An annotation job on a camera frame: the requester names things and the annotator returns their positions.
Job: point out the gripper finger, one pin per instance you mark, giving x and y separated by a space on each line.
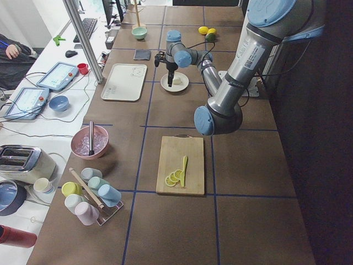
168 80
171 81

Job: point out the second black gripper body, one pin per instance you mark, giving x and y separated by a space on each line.
170 67

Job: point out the white steamed bun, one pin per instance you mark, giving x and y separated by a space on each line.
177 81

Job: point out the cream round plate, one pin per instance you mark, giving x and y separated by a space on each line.
175 88

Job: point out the white robot base pillar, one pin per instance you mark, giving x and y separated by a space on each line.
252 88

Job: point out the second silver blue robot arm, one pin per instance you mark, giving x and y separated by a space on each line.
269 24

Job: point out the cream bear tray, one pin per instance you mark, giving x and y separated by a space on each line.
125 82

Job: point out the person hand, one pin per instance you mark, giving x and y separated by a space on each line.
12 51

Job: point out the grey folded cloth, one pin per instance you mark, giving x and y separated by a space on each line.
142 55

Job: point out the mint green bowl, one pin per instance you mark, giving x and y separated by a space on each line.
139 33

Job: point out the yellow lemon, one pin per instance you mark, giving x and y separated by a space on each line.
203 30
211 31

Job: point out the green avocado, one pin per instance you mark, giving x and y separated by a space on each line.
210 38

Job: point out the black remote box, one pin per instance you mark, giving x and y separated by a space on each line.
110 38

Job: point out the wooden mug stand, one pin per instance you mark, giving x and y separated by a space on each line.
138 23

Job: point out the red mug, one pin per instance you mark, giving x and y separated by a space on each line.
83 68

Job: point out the bamboo cutting board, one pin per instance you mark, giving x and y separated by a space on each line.
173 149

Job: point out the black monitor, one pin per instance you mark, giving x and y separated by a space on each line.
108 10

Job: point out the black keyboard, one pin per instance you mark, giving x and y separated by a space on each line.
89 26

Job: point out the yellow green knife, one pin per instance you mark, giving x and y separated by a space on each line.
183 171

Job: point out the black computer mouse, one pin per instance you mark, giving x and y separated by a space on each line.
70 53

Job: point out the metal tongs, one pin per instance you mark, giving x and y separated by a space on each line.
91 138

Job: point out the lemon slices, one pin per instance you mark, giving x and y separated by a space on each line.
174 178

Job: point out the teach pendant far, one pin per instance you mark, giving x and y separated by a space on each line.
58 77

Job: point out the teach pendant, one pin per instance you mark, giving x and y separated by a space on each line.
58 77
28 103

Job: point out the pink bowl with ice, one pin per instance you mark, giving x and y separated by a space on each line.
80 142

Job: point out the green plastic tool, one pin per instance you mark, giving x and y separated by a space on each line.
57 39

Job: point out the grey blue cup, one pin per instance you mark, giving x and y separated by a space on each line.
88 173

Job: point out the mint cup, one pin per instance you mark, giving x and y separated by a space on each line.
96 182

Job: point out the light blue cup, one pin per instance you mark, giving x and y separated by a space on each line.
110 196

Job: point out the teach pendant near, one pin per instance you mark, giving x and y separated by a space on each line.
28 103

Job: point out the yellow cup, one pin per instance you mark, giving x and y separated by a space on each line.
69 188

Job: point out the acrylic cup rack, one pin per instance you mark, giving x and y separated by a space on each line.
106 212

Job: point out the white cup on rack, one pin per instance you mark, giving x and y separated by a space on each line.
72 201

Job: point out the cream paper cup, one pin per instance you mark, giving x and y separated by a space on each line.
44 186

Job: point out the cream toaster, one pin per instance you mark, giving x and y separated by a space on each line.
25 163

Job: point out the dark blue bowl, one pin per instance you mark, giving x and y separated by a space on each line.
12 197

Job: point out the aluminium frame post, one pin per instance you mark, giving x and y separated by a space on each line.
84 41

